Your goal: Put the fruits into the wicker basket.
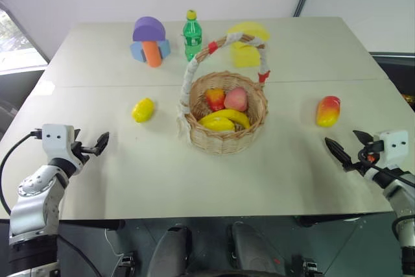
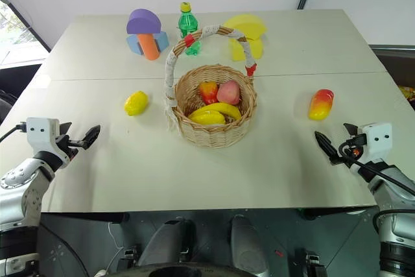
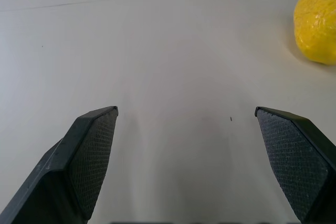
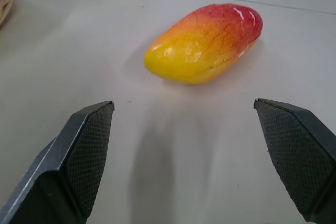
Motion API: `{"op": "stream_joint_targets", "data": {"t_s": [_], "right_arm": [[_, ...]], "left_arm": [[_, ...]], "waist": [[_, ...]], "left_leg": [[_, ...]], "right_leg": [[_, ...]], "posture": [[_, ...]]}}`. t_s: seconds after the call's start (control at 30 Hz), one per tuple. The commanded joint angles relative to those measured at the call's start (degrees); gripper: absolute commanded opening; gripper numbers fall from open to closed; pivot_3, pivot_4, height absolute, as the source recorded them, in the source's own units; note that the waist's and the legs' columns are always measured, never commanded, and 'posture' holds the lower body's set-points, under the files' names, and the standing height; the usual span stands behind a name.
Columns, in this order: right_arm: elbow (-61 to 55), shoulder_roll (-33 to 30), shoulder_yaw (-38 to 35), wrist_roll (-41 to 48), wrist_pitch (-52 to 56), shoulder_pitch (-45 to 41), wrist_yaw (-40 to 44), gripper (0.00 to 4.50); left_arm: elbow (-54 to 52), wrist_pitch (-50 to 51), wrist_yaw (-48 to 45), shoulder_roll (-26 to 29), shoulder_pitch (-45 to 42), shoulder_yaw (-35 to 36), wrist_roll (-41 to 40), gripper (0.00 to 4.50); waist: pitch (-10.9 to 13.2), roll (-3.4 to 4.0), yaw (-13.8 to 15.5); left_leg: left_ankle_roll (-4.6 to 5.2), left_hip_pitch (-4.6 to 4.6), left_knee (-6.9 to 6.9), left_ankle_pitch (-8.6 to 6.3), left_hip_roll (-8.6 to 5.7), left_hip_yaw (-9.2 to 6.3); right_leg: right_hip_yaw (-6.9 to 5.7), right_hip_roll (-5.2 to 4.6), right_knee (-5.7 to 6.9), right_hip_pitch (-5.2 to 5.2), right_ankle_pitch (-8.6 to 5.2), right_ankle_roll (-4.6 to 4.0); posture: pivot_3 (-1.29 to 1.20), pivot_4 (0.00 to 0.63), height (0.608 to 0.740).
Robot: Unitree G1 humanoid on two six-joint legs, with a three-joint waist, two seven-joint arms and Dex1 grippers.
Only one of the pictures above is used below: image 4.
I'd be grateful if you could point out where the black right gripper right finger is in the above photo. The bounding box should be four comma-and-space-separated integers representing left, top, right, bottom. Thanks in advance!
253, 98, 336, 224

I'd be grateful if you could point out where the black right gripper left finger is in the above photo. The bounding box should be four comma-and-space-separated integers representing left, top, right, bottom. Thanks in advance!
0, 100, 115, 224

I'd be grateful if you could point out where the yellow red toy mango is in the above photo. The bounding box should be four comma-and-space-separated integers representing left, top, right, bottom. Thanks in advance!
143, 3, 264, 86

